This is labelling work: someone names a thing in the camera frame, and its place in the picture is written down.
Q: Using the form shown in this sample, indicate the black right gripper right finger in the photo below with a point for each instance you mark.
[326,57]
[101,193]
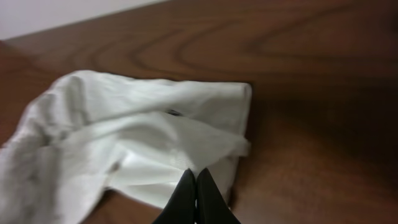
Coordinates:
[211,207]

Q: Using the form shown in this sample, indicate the white t-shirt with black stripes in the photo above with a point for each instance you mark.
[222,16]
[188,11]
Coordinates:
[91,131]

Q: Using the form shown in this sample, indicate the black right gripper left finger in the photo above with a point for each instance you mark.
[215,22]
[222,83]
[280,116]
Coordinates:
[180,209]

